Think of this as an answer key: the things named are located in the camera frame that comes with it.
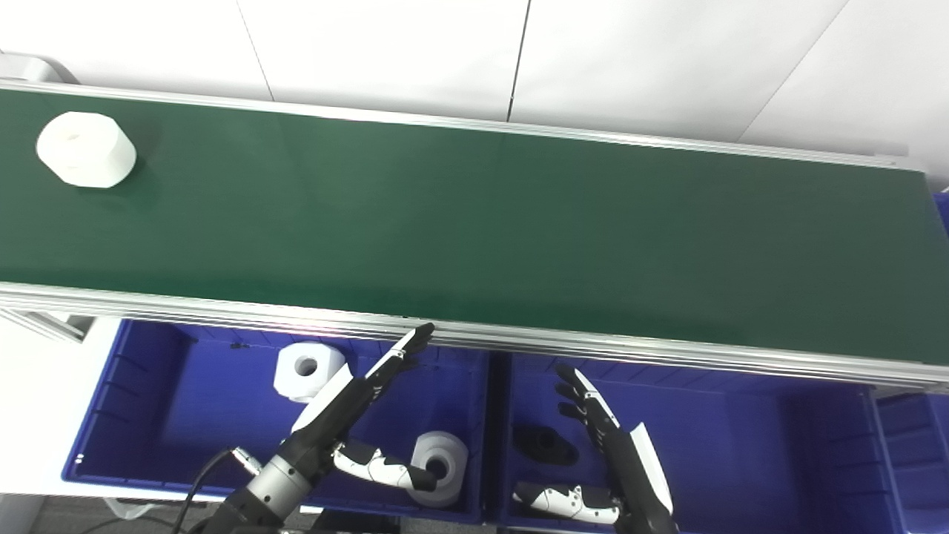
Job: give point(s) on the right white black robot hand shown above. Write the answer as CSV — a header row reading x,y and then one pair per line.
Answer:
x,y
626,460

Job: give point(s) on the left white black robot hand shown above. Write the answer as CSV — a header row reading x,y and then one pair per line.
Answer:
x,y
334,411

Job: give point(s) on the white hexagonal nut part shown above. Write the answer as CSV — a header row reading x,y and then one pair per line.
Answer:
x,y
85,148
448,452
304,371

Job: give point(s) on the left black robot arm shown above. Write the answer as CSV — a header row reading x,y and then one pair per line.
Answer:
x,y
259,493

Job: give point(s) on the black plastic part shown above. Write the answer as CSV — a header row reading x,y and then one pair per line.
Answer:
x,y
545,443

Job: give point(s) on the blue plastic bin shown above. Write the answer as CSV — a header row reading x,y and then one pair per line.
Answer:
x,y
741,460
942,211
916,452
200,415

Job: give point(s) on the green conveyor belt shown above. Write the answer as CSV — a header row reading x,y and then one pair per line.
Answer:
x,y
474,222

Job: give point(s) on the grey conveyor end housing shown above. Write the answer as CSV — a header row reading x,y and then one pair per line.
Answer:
x,y
33,68

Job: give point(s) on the aluminium conveyor side rail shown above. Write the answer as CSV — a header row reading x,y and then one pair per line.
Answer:
x,y
222,310
445,122

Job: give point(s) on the aluminium conveyor support bracket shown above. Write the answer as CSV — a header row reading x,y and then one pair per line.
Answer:
x,y
41,324

